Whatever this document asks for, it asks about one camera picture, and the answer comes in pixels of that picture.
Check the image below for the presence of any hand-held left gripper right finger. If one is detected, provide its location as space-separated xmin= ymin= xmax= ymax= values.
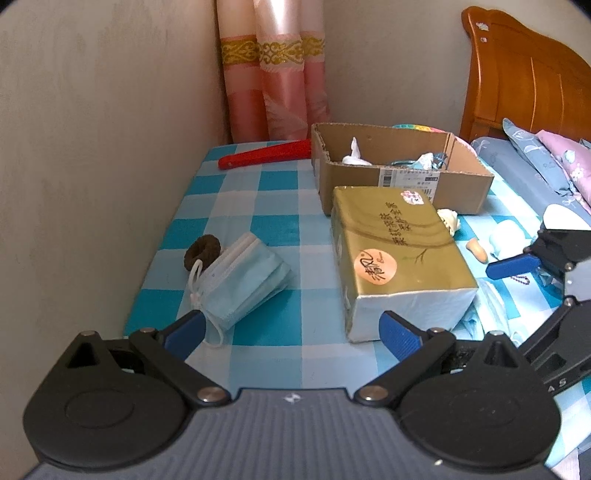
xmin=355 ymin=310 xmax=528 ymax=407

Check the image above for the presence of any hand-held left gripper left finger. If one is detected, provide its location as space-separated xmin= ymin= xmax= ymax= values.
xmin=67 ymin=310 xmax=232 ymax=407

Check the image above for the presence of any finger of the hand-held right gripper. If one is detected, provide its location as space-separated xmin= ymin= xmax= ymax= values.
xmin=519 ymin=299 xmax=591 ymax=386
xmin=486 ymin=247 xmax=541 ymax=281

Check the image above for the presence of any white and blue ball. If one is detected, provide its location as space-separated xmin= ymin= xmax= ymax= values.
xmin=488 ymin=219 xmax=528 ymax=257

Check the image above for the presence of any orange rubber toy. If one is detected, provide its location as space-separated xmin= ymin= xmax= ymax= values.
xmin=465 ymin=237 xmax=489 ymax=264

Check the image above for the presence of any brown hair scrunchie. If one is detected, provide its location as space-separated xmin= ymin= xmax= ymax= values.
xmin=184 ymin=235 xmax=223 ymax=273

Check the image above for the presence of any blue face mask bundle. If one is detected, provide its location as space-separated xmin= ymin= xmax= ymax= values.
xmin=187 ymin=232 xmax=295 ymax=348

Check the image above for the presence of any cardboard box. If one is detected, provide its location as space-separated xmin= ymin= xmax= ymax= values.
xmin=310 ymin=122 xmax=495 ymax=217

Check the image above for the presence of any white soft cloth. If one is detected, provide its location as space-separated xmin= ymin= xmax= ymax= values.
xmin=342 ymin=137 xmax=370 ymax=167

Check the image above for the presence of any clear plastic packet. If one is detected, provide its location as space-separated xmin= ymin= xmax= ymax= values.
xmin=455 ymin=277 xmax=516 ymax=343

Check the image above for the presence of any gold tissue pack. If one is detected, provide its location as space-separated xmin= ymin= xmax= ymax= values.
xmin=329 ymin=185 xmax=479 ymax=343

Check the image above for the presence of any cream cloth toy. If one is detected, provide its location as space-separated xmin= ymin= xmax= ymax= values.
xmin=436 ymin=209 xmax=463 ymax=237

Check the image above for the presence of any blue floral pillow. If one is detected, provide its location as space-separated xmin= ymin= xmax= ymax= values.
xmin=502 ymin=117 xmax=591 ymax=214

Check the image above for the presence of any pink floral pillow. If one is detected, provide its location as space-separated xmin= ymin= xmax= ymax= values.
xmin=536 ymin=129 xmax=591 ymax=200

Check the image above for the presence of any blue checked tablecloth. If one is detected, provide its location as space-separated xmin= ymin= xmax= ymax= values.
xmin=122 ymin=141 xmax=591 ymax=464

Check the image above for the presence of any rainbow pop bubble toy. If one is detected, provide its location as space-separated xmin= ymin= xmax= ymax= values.
xmin=392 ymin=123 xmax=451 ymax=134

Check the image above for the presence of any wooden bed headboard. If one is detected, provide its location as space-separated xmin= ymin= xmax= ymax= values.
xmin=459 ymin=6 xmax=591 ymax=144

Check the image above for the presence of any red folded fan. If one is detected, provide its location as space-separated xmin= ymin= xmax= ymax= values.
xmin=218 ymin=140 xmax=313 ymax=171

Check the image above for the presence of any pink satin curtain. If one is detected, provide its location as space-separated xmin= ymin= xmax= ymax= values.
xmin=216 ymin=0 xmax=331 ymax=144

